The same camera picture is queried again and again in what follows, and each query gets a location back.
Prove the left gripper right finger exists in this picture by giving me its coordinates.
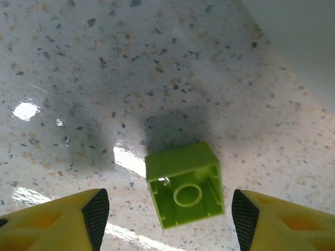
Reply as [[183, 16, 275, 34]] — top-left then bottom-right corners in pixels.
[[231, 188, 335, 251]]

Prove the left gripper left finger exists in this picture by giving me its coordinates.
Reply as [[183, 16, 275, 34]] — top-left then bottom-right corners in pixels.
[[0, 188, 110, 251]]

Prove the small green lego brick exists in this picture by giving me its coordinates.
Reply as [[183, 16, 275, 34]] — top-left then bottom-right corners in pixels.
[[144, 141, 226, 231]]

